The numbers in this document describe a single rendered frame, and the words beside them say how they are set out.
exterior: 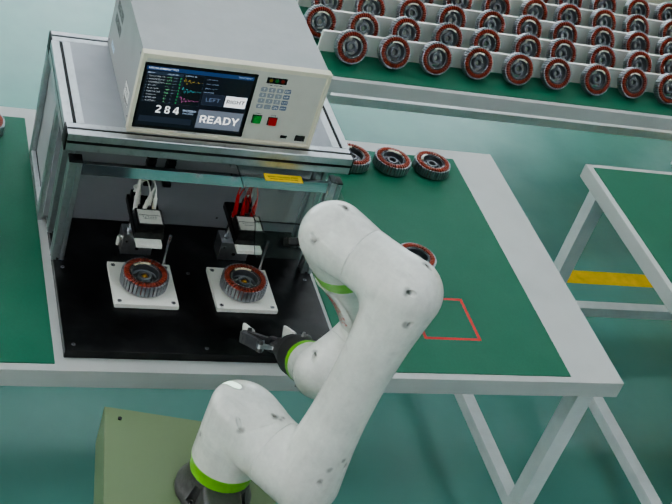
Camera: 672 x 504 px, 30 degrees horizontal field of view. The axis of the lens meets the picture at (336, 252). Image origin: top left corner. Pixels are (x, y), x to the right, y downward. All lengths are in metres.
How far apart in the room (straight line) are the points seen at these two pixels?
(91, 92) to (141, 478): 0.97
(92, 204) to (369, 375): 1.21
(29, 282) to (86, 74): 0.50
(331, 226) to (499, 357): 1.18
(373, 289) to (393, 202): 1.54
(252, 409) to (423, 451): 1.75
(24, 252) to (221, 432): 0.94
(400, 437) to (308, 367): 1.53
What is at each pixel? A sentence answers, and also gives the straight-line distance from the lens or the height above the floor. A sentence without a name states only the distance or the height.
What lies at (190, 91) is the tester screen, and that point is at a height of 1.24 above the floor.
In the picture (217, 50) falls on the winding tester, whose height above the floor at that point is 1.32.
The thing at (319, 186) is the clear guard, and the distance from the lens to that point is 2.94.
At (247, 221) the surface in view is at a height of 0.92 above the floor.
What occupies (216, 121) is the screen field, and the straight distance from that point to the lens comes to 2.87.
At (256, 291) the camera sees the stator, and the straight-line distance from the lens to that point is 2.98.
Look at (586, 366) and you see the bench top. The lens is 3.30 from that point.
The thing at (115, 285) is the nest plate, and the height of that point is 0.78.
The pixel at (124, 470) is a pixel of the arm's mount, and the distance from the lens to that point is 2.43.
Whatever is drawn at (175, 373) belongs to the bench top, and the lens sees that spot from 2.81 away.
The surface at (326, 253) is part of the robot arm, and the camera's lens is 2.09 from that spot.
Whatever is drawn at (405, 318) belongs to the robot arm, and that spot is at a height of 1.43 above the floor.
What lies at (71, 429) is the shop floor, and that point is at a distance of 3.68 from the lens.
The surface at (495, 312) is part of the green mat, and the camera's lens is 3.32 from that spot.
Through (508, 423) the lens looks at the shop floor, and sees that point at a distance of 4.20.
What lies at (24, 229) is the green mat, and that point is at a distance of 3.10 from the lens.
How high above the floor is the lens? 2.65
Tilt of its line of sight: 35 degrees down
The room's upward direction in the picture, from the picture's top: 20 degrees clockwise
